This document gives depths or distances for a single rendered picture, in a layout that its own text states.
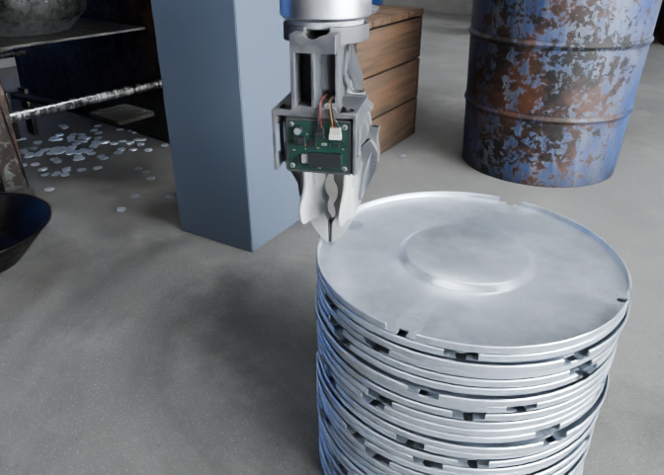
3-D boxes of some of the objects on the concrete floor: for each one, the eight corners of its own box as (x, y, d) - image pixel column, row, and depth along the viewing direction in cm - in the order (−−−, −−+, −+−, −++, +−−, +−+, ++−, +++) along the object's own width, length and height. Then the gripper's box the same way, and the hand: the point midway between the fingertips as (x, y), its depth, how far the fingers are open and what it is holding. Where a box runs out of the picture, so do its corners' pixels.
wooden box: (415, 132, 172) (424, 7, 156) (350, 173, 143) (352, 25, 127) (304, 112, 191) (301, -1, 175) (226, 144, 162) (215, 12, 146)
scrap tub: (640, 154, 155) (691, -43, 134) (595, 206, 126) (650, -36, 104) (493, 125, 178) (516, -47, 157) (425, 164, 149) (441, -41, 127)
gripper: (254, 29, 44) (268, 268, 54) (372, 33, 43) (365, 278, 52) (285, 14, 52) (292, 226, 61) (385, 17, 50) (377, 234, 60)
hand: (331, 226), depth 59 cm, fingers closed, pressing on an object
